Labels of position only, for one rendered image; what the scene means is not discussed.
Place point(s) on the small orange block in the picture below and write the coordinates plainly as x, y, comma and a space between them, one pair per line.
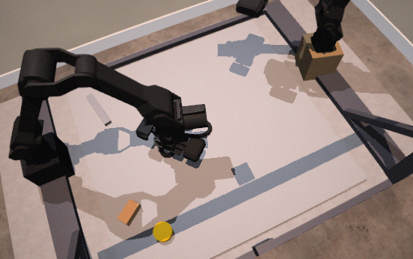
129, 212

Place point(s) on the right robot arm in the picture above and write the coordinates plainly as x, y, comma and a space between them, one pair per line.
329, 14

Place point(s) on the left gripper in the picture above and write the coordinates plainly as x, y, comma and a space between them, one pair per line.
192, 149

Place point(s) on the black rope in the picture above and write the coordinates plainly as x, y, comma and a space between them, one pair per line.
161, 150

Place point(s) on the grey rectangular bar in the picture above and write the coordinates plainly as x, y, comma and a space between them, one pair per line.
103, 116

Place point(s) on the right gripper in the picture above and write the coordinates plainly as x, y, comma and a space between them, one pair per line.
252, 8

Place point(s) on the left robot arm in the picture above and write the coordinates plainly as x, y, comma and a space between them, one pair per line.
158, 106

